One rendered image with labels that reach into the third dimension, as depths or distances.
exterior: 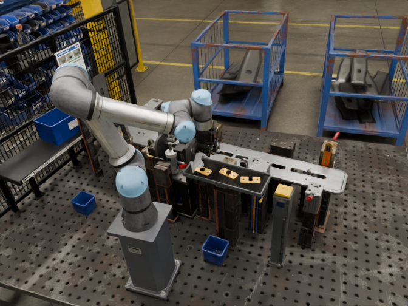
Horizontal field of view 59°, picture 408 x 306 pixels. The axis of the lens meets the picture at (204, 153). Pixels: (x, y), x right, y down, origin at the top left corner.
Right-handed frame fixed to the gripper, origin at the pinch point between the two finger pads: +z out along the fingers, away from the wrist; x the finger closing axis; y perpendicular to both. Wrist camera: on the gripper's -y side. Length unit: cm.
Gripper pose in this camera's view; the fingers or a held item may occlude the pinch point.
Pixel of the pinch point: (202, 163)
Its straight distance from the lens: 158.3
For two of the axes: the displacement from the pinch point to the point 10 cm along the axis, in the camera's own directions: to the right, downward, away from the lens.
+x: 6.0, -5.0, 6.2
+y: 8.0, 3.2, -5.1
